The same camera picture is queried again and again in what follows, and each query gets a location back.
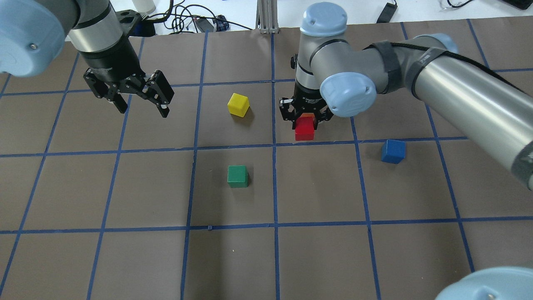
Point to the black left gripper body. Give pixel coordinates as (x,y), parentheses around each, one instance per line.
(111,67)

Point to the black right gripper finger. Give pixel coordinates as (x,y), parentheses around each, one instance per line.
(287,109)
(321,116)

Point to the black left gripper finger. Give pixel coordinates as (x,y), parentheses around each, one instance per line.
(102,90)
(155,89)

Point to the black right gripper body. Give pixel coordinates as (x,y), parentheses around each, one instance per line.
(307,96)

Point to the red wooden block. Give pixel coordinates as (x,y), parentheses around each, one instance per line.
(304,130)

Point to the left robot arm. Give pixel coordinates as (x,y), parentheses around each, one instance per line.
(33,33)

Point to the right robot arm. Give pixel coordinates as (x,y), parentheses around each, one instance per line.
(422,187)

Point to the yellow wooden block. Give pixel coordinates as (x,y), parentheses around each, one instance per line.
(238,105)

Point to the blue wooden block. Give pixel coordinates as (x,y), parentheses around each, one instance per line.
(393,151)

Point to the green wooden block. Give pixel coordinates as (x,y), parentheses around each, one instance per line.
(237,176)

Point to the black power adapter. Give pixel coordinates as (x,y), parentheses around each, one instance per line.
(204,25)

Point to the aluminium frame post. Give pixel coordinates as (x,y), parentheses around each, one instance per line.
(267,16)

